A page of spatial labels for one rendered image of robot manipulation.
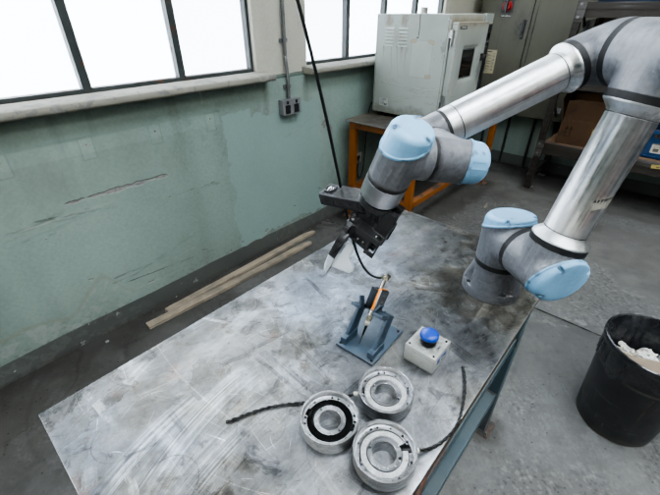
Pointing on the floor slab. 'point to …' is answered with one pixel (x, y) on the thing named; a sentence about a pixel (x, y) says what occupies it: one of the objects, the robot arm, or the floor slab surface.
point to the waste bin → (623, 383)
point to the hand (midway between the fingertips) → (341, 252)
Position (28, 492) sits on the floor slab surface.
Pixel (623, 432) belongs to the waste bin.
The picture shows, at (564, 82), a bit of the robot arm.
